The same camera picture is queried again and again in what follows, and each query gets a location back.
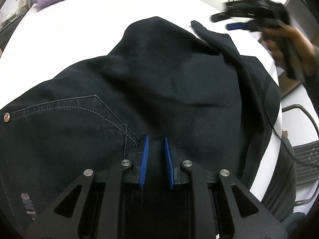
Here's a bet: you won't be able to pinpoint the white-sheeted bed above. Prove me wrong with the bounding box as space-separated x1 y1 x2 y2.
0 0 283 205

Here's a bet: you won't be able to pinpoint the person's right hand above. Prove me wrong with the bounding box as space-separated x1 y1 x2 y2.
259 25 315 76

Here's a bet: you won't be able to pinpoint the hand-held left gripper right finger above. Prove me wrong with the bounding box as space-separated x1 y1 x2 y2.
163 136 289 239

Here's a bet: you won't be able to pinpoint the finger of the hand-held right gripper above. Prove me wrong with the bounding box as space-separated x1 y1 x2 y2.
226 20 266 32
211 1 265 23

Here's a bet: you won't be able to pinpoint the dark denim pants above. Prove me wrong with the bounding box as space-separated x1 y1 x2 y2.
0 17 283 239

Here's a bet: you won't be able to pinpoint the person's right forearm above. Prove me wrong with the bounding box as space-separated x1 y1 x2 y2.
305 43 319 87

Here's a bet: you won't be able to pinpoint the black cable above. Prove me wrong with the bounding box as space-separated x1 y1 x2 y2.
260 85 303 166

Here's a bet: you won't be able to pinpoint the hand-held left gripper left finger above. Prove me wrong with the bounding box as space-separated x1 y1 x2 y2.
25 135 150 239

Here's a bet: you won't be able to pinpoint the grey mesh office chair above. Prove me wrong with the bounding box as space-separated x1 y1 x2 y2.
282 103 319 208

